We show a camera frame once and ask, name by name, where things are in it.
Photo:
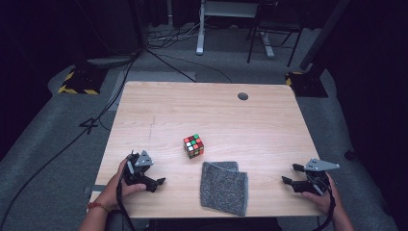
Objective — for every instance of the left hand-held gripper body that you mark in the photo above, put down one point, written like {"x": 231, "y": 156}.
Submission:
{"x": 143, "y": 159}

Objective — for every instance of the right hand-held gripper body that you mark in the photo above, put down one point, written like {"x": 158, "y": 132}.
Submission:
{"x": 320, "y": 165}

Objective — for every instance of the multicoloured puzzle cube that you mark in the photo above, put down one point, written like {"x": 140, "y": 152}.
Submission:
{"x": 193, "y": 146}

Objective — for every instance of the grey fluffy cloth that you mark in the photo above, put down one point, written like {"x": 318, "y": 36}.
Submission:
{"x": 224, "y": 189}

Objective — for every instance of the person's right hand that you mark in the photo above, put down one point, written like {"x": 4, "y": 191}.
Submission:
{"x": 325, "y": 200}

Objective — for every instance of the person's left hand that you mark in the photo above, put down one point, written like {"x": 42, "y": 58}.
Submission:
{"x": 117, "y": 192}

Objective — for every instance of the small black floor object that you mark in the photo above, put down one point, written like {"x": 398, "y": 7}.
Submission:
{"x": 350, "y": 155}

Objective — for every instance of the grey tape strip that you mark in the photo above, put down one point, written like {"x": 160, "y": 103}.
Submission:
{"x": 96, "y": 188}

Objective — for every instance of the person's dark-clothed legs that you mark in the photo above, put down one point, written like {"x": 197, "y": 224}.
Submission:
{"x": 208, "y": 224}

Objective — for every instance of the yellow-black striped stand base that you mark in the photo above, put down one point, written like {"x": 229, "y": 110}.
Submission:
{"x": 308, "y": 85}
{"x": 81, "y": 82}

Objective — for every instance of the dark round table grommet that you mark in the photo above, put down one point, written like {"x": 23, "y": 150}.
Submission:
{"x": 242, "y": 96}

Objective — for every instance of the black slanted stand pole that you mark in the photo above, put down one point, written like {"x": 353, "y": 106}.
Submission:
{"x": 324, "y": 32}

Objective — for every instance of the black metal chair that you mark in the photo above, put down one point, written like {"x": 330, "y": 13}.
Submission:
{"x": 275, "y": 27}

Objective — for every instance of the white desk frame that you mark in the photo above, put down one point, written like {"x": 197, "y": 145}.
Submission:
{"x": 200, "y": 38}

